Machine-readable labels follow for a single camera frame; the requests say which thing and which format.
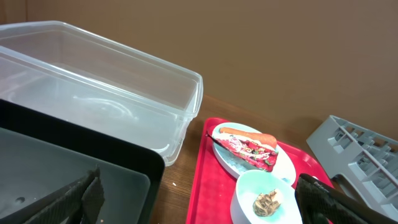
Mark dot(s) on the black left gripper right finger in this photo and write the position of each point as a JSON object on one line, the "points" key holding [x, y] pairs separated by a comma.
{"points": [[320, 203]]}

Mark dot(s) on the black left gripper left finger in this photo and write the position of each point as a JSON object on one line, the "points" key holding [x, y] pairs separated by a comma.
{"points": [[78, 202]]}

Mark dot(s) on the brown food scrap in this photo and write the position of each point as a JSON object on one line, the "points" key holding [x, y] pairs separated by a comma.
{"points": [[265, 205]]}

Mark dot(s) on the light blue bowl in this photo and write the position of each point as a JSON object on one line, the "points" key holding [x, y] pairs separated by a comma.
{"points": [[249, 186]]}

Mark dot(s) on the red patterned snack wrapper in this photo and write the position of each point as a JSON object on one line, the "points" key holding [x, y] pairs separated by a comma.
{"points": [[261, 156]]}

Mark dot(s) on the orange carrot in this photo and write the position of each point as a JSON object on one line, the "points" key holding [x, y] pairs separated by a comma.
{"points": [[262, 138]]}

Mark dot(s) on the black food waste tray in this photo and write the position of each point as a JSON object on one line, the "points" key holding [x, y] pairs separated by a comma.
{"points": [[41, 154]]}

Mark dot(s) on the grey dishwasher rack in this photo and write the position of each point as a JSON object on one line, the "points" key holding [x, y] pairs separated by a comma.
{"points": [[362, 161]]}

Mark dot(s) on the clear plastic waste bin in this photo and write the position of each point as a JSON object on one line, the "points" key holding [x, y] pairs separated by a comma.
{"points": [[86, 79]]}

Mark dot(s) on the light blue round plate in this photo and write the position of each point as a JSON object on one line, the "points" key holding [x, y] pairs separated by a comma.
{"points": [[283, 169]]}

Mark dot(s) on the red serving tray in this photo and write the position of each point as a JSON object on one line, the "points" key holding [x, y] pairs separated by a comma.
{"points": [[213, 187]]}

